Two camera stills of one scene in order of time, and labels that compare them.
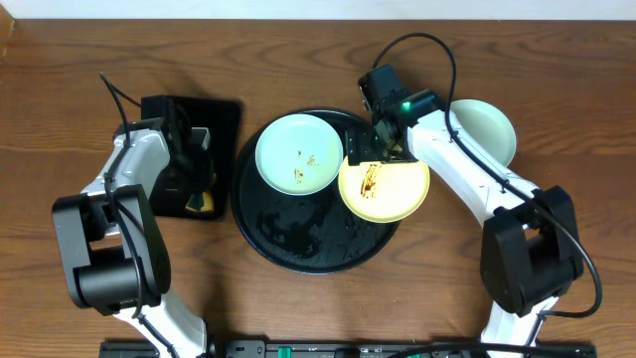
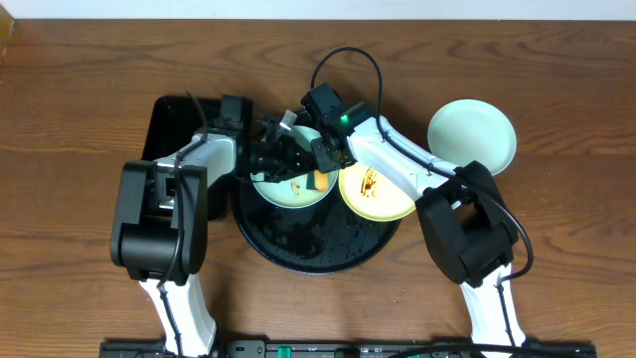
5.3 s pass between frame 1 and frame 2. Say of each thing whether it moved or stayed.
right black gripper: moved
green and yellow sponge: moved
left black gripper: moved
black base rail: stayed
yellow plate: stayed
